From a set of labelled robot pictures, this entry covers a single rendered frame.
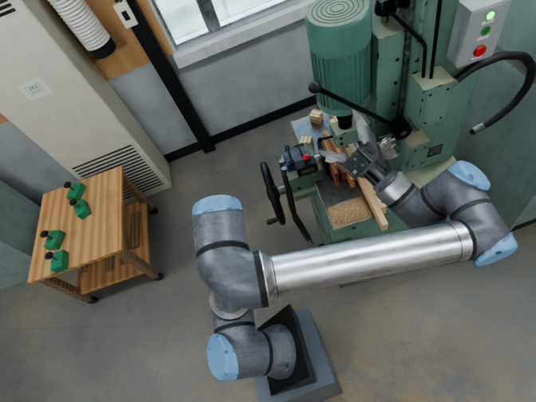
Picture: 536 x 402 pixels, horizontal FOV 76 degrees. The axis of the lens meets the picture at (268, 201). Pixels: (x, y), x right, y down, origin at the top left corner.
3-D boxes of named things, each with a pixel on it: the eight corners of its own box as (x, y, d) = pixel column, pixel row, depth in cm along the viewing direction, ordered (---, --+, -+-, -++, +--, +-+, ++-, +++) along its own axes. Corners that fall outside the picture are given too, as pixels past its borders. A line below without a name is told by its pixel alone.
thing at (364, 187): (330, 126, 150) (329, 120, 147) (334, 124, 150) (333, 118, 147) (382, 230, 118) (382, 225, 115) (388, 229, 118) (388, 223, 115)
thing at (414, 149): (396, 152, 127) (398, 129, 118) (413, 146, 127) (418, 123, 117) (407, 171, 122) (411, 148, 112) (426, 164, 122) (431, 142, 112)
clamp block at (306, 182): (284, 167, 148) (279, 154, 140) (313, 158, 147) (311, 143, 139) (293, 194, 139) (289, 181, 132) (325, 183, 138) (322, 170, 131)
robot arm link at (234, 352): (251, 380, 125) (206, 387, 116) (244, 332, 134) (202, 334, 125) (273, 372, 115) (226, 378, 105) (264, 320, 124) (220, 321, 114)
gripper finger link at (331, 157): (312, 153, 95) (344, 158, 91) (320, 147, 100) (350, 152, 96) (311, 163, 97) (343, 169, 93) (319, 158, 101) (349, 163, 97)
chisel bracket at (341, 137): (330, 139, 135) (329, 123, 128) (364, 127, 134) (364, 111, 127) (336, 151, 131) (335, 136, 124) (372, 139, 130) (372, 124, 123)
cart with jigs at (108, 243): (93, 230, 271) (29, 184, 219) (160, 206, 268) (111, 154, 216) (89, 310, 233) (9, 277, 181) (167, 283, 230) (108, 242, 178)
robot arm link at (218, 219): (215, 336, 130) (183, 254, 67) (210, 291, 139) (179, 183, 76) (254, 328, 132) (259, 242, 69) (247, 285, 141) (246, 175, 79)
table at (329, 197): (273, 136, 163) (270, 128, 158) (334, 116, 161) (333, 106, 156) (310, 246, 128) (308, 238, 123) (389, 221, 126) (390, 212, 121)
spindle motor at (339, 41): (310, 92, 121) (296, 4, 96) (358, 75, 120) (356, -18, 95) (326, 124, 111) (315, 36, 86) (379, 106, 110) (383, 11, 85)
